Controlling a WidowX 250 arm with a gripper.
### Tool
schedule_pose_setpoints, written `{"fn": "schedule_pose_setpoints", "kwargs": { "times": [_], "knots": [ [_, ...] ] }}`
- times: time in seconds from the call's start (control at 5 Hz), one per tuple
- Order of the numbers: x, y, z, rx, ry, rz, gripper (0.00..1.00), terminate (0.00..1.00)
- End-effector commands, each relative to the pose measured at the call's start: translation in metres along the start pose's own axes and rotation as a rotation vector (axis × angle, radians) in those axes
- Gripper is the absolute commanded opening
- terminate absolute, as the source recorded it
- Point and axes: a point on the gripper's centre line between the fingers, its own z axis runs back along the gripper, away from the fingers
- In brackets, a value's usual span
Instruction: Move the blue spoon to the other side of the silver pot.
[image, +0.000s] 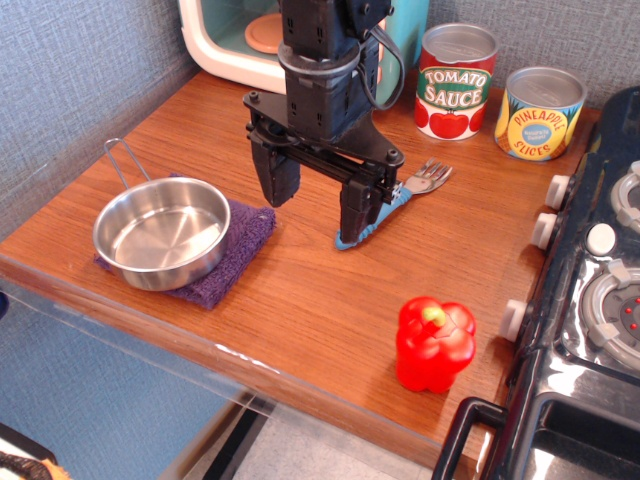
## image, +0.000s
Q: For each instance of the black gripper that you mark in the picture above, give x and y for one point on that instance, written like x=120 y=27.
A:
x=324 y=121

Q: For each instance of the blue handled metal spork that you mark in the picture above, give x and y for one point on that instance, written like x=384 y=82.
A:
x=431 y=176

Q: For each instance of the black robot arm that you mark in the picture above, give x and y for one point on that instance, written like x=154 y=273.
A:
x=324 y=120

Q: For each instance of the silver metal pot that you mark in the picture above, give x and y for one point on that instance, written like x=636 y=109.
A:
x=163 y=234

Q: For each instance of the purple knitted cloth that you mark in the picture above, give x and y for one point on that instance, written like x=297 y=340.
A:
x=250 y=229

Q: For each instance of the orange microwave plate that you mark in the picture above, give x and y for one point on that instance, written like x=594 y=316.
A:
x=264 y=34

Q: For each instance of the toy microwave oven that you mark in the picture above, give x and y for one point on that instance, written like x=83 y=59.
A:
x=214 y=36

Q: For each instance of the tomato sauce can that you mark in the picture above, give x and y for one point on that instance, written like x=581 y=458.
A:
x=455 y=75

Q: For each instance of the red toy bell pepper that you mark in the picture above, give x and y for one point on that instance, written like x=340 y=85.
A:
x=434 y=342

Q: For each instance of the white stove knob middle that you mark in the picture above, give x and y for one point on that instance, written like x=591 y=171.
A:
x=543 y=230

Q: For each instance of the white stove knob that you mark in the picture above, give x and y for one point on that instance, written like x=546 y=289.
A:
x=556 y=191
x=543 y=230
x=512 y=318

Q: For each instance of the white stove knob lower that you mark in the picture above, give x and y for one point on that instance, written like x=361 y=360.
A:
x=512 y=318

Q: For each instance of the pineapple slices can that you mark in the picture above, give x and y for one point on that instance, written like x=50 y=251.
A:
x=539 y=113

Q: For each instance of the white stove knob upper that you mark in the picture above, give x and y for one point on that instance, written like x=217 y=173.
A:
x=556 y=191

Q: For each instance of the black toy stove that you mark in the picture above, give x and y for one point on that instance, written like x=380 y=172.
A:
x=572 y=409

